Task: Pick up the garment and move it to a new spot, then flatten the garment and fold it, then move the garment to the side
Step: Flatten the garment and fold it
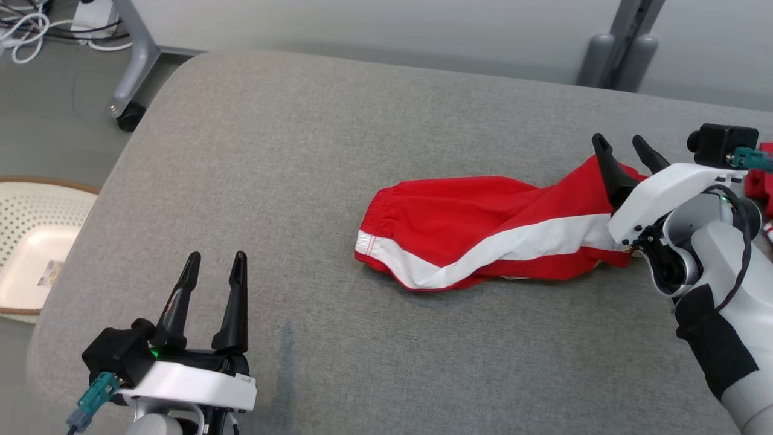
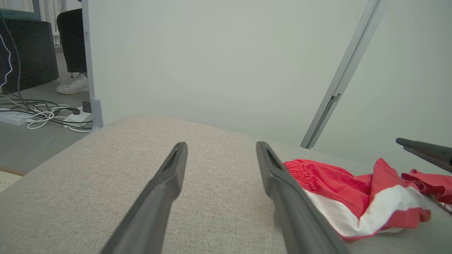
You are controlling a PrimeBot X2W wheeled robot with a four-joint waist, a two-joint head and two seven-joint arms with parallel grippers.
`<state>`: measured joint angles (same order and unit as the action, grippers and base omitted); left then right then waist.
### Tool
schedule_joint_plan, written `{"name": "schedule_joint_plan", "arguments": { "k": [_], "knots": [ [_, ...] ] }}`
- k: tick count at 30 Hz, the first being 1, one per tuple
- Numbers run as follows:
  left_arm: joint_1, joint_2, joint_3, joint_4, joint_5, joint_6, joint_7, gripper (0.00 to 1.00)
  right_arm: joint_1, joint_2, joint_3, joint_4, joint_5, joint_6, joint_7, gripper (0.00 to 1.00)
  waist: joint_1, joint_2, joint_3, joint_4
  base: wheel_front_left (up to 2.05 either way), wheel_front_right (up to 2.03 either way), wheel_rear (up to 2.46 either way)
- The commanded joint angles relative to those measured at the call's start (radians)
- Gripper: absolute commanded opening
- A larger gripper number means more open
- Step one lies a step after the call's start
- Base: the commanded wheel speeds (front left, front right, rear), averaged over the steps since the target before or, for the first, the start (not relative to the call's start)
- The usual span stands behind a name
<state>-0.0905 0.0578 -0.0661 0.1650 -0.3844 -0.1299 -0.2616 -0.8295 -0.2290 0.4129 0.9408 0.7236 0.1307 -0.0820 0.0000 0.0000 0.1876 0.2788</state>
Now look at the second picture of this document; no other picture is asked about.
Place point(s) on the black power adapter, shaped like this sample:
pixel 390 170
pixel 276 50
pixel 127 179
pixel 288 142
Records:
pixel 87 107

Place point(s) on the black fabric cabinet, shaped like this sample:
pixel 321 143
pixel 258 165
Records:
pixel 31 53

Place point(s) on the grey partition end post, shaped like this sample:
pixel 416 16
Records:
pixel 88 53

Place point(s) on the white power strip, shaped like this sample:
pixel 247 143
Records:
pixel 79 118

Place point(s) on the flat white box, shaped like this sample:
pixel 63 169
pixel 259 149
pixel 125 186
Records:
pixel 12 118

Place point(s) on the beige perforated panel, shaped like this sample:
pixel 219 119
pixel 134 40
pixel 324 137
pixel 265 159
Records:
pixel 7 180

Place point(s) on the white sneaker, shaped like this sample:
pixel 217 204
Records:
pixel 74 86

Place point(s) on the red and white jersey shirt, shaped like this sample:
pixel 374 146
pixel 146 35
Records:
pixel 434 183

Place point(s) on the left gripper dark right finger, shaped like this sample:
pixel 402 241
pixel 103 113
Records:
pixel 293 211

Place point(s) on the person leg in dark trousers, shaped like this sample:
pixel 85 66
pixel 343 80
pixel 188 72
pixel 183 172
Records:
pixel 72 38

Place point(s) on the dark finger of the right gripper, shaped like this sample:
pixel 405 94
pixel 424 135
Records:
pixel 430 148
pixel 441 162

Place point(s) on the red shorts with white panel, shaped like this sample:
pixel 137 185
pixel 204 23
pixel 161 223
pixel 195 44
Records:
pixel 335 180

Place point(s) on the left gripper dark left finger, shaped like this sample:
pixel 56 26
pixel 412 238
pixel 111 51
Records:
pixel 159 201

